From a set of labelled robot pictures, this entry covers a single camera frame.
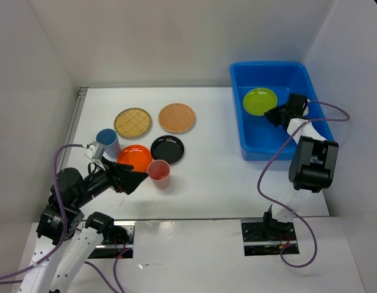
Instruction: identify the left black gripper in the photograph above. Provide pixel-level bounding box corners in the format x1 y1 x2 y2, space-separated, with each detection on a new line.
74 154 149 207

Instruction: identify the green plastic plate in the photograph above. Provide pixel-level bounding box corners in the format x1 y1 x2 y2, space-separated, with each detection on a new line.
243 87 278 116

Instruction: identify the brown woven bamboo tray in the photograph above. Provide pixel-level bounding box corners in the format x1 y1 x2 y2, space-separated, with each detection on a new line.
158 103 196 134

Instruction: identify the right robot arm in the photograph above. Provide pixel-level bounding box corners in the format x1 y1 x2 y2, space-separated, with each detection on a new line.
260 93 339 240

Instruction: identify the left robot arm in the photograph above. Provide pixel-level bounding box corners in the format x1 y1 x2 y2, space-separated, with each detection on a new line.
18 158 148 292

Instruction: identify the blue plastic bin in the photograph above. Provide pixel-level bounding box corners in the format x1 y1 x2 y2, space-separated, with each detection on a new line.
230 61 333 161

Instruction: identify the orange plastic plate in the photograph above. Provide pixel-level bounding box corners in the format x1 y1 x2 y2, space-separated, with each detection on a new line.
117 144 153 172

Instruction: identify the pink plastic cup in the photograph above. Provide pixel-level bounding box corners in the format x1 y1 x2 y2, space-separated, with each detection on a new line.
147 160 170 190

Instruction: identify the blue plastic cup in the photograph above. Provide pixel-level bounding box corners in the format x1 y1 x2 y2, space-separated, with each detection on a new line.
96 128 121 158

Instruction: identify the black plastic plate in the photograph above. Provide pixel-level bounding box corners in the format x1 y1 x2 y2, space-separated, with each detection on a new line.
150 135 185 165

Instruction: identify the green-rimmed bamboo tray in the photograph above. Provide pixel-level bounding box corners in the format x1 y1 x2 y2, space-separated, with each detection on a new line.
113 107 152 139

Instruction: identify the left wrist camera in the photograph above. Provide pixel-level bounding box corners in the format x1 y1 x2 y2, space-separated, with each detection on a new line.
84 141 106 161

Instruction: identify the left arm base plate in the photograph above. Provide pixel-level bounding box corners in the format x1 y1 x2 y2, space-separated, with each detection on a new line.
88 221 135 259

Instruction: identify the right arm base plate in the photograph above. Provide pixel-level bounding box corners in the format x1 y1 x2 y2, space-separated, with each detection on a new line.
241 220 300 256

